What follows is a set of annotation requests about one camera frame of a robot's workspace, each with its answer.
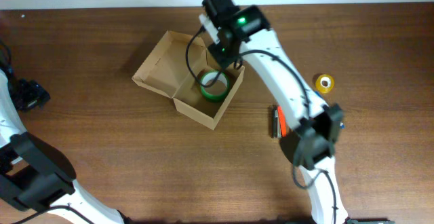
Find brown cardboard box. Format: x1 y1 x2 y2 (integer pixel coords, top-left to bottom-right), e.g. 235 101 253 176
132 31 245 130

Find small yellow tape roll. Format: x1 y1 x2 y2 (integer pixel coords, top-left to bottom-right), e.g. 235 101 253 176
315 74 335 94

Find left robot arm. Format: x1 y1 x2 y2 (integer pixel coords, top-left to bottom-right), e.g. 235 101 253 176
1 43 132 223

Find orange black stapler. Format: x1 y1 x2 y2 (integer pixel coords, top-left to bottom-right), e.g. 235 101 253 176
271 105 288 138

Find green tape roll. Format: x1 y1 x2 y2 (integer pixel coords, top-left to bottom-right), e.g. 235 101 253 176
200 71 230 102

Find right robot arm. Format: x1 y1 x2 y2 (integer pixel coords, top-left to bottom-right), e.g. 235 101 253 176
199 0 349 223

